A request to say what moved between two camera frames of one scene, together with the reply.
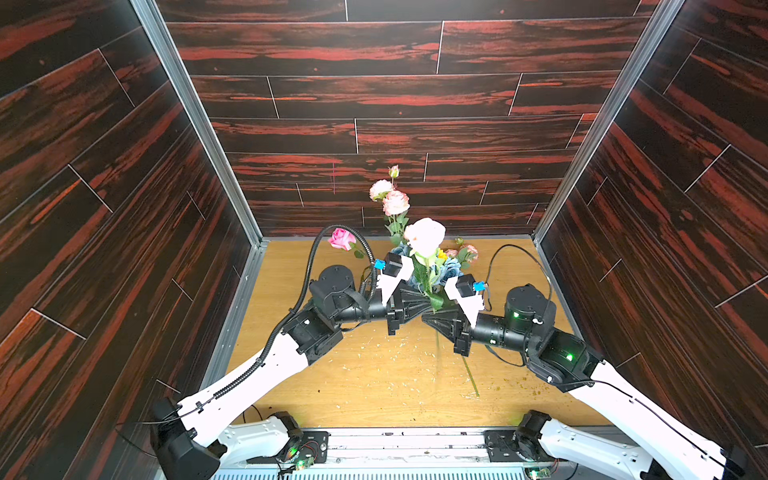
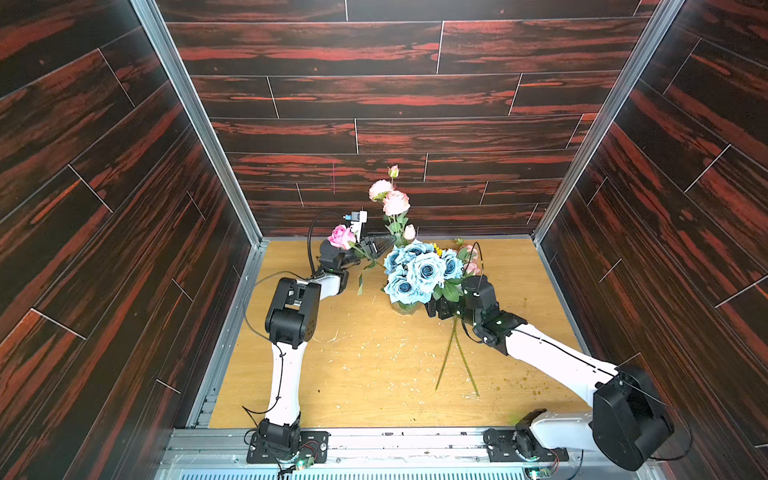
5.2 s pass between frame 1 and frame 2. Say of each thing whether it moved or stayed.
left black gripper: moved
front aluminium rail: stayed
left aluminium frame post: stayed
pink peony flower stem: stayed
